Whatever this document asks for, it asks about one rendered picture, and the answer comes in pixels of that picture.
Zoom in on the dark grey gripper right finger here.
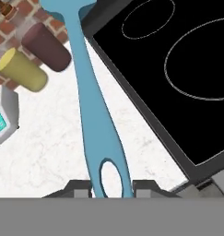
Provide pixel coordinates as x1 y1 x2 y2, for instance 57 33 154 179
132 180 179 199

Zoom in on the black hob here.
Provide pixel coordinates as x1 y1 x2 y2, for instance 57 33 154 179
80 0 224 188

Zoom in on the white appliance with teal screen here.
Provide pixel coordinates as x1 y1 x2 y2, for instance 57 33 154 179
0 85 20 148

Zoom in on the grey drawer front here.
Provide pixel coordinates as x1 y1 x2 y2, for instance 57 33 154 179
176 169 224 199

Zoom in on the yellow cylinder jar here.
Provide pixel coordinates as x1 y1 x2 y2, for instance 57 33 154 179
0 47 49 93

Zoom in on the blue spatula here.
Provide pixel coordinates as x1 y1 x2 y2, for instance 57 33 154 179
39 0 135 199

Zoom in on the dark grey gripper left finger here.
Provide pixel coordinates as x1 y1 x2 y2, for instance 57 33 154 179
42 180 93 199

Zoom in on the dark red cylinder jar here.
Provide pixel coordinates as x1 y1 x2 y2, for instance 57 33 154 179
20 22 73 74

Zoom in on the brown bottle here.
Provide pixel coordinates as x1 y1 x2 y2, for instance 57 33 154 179
0 0 18 21

